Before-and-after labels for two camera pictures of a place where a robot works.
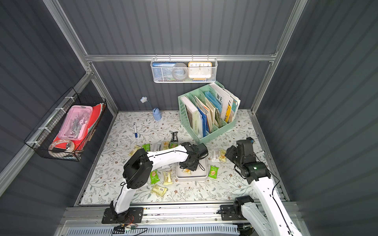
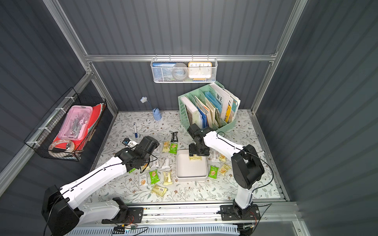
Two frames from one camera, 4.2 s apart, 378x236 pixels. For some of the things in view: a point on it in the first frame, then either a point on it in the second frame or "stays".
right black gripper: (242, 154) to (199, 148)
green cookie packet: (173, 145) stays
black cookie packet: (174, 138) stays
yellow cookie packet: (159, 190) stays
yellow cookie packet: (166, 144) stays
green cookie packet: (213, 171) stays
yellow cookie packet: (187, 170) to (224, 168)
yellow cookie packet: (167, 178) stays
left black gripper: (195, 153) to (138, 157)
